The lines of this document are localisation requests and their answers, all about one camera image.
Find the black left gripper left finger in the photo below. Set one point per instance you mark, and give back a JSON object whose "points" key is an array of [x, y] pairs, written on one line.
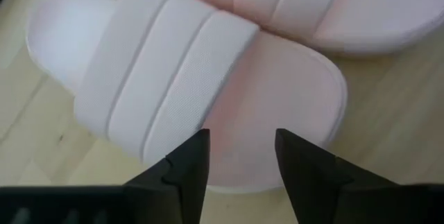
{"points": [[187, 182]]}

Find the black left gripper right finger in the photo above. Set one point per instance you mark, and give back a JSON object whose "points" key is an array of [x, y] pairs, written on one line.
{"points": [[312, 182]]}

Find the pink slide sandal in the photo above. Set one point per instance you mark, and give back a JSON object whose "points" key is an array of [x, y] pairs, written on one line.
{"points": [[277, 95], [364, 9]]}

